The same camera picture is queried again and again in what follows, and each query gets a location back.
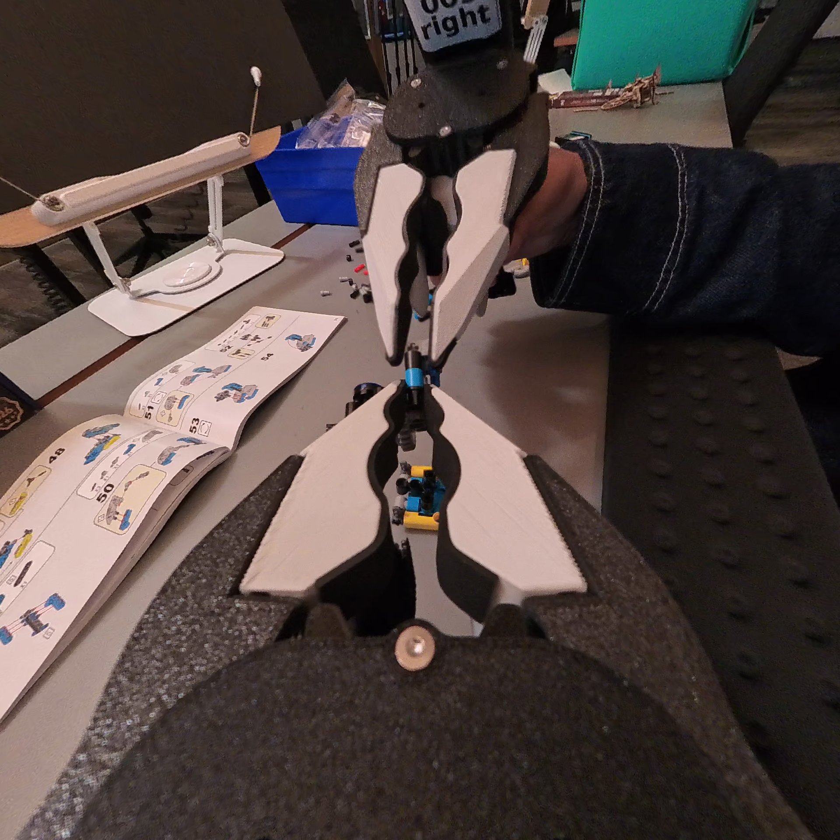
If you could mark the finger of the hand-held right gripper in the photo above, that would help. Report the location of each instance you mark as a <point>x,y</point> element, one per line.
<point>390,263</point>
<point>475,250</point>

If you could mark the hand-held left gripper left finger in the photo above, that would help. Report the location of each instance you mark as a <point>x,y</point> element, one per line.
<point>315,525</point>

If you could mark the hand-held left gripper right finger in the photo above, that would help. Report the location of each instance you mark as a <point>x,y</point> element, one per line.
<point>512,525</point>

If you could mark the blue yellow brick assembly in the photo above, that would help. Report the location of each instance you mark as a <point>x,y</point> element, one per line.
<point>420,499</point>

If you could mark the black gear brick assembly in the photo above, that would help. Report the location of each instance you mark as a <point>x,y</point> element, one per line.
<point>414,381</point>

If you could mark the person's right forearm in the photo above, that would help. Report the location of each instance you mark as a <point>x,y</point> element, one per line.
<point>696,236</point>

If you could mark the grey desk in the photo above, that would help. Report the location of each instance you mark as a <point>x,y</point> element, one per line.
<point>551,381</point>

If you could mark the person's right hand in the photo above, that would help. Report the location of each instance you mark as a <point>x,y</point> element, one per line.
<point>558,197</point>

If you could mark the pile of small brick parts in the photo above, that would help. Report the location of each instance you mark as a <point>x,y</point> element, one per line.
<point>352,269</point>

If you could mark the blue plastic bin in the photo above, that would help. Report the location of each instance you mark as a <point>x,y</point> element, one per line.
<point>309,184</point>

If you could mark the bags of brick parts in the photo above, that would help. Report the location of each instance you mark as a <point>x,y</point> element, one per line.
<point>341,118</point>

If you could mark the wooden lattice model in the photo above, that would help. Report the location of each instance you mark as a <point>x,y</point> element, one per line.
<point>610,92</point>

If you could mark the building instruction booklet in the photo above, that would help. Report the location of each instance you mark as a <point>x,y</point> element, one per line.
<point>118,486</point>

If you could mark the green box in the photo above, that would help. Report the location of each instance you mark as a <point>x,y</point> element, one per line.
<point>656,40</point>

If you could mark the black studded mat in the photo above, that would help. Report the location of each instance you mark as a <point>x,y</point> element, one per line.
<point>735,551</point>

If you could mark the white stand with base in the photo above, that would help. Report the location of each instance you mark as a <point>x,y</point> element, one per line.
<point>145,181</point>

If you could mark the toy kit box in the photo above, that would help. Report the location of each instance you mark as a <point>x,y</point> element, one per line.
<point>11,407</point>

